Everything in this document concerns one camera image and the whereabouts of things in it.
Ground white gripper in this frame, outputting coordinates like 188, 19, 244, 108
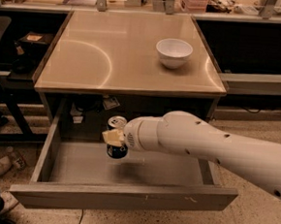
102, 116, 161, 151

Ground blue pepsi can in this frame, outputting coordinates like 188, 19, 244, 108
107, 115, 128, 159

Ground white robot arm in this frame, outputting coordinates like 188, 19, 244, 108
103, 111, 281, 200

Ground open grey top drawer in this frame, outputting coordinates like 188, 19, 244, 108
10, 99, 238, 211

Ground grey cabinet with beige top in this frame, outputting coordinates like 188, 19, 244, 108
28, 2, 235, 138

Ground white paper tag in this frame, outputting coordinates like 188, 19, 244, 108
103, 96, 120, 111

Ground clear plastic bottle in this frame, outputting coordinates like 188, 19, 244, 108
6, 146, 26, 171

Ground white ceramic bowl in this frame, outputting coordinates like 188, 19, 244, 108
156, 38, 193, 69

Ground black box with label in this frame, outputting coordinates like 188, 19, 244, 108
19, 31, 54, 47

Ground pink plastic basket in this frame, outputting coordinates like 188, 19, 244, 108
180, 0, 208, 12

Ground black floor cable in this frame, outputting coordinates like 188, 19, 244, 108
76, 208, 85, 224

